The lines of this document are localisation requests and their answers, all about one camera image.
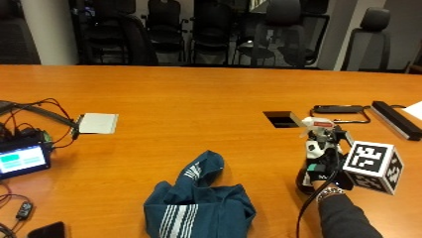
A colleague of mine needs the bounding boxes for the teal garment with white stripes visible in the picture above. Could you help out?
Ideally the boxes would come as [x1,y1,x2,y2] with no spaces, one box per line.
[142,150,256,238]

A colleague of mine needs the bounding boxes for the black glove cable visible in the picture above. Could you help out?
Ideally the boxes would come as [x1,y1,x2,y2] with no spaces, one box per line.
[295,145,350,238]

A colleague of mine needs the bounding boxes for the white marker cube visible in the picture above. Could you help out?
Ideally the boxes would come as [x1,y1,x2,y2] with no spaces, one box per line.
[342,140,404,196]

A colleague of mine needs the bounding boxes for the white flat box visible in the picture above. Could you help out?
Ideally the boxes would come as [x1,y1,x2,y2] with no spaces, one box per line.
[75,112,119,135]

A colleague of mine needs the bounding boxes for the small display screen device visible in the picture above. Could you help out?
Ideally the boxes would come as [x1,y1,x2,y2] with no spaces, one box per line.
[0,136,54,181]

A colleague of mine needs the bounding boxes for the row of black office chairs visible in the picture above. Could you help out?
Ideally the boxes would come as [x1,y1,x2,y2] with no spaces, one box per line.
[0,0,422,74]

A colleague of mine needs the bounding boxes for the long black bar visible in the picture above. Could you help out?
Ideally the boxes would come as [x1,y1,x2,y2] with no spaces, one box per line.
[370,100,422,142]

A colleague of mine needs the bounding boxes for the red wires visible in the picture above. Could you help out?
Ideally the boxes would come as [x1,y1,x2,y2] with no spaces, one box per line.
[0,97,75,151]

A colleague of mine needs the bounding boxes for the black flat device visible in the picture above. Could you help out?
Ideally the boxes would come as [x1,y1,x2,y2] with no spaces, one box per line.
[312,104,364,115]

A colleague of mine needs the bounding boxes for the black smartphone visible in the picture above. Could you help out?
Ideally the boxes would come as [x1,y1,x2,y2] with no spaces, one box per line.
[26,220,67,238]

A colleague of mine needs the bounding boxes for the white round pillar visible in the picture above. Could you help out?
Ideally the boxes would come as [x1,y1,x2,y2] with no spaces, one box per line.
[18,0,79,66]

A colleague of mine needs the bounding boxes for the black table cable hatch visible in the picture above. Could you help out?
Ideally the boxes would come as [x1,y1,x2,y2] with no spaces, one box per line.
[260,110,304,130]

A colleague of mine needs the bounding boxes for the silver wrist bracelet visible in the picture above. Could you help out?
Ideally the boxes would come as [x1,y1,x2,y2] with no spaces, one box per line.
[315,185,347,203]

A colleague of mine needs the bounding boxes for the white paper sheet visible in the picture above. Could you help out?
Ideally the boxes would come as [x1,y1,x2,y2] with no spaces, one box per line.
[401,100,422,122]

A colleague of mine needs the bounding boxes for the black inline cable controller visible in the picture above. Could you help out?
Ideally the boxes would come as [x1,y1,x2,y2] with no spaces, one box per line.
[14,200,34,221]

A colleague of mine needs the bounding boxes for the thick black cable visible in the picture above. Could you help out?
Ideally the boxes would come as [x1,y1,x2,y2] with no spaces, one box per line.
[0,100,81,129]

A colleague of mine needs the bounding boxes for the thin black looped cable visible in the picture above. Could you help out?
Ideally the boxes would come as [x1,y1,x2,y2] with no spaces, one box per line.
[308,106,372,125]

